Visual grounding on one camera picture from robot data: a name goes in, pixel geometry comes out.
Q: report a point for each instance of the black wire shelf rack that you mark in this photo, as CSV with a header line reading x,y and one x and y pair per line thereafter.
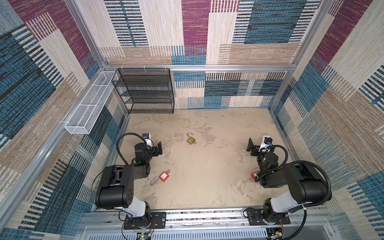
x,y
145,91

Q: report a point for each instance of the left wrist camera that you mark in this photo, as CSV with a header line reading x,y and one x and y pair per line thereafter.
x,y
147,138

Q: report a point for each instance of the black mounting plate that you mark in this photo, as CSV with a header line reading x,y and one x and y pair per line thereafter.
x,y
155,220
257,218

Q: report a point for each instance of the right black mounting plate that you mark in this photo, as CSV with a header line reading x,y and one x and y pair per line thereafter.
x,y
257,218

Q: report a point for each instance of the white wire mesh basket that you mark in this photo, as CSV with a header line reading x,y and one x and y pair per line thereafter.
x,y
89,109

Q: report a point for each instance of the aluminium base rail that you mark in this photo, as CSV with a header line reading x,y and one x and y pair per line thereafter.
x,y
209,224

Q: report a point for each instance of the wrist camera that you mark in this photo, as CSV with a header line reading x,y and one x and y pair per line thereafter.
x,y
147,138
266,144

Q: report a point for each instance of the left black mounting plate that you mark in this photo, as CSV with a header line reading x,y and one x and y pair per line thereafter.
x,y
155,220

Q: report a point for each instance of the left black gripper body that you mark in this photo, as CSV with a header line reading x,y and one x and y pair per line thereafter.
x,y
155,149

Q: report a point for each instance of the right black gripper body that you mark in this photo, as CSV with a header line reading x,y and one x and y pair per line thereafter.
x,y
255,147

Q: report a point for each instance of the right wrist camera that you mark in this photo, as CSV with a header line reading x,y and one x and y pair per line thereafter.
x,y
266,144

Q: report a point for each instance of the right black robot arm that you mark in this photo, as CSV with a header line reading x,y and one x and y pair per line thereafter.
x,y
308,184

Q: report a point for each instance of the red padlock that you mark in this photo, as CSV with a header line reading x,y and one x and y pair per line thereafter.
x,y
254,176
163,177

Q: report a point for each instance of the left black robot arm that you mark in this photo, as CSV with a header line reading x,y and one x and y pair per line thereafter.
x,y
116,188

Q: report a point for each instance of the brass padlock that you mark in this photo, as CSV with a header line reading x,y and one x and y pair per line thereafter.
x,y
191,140

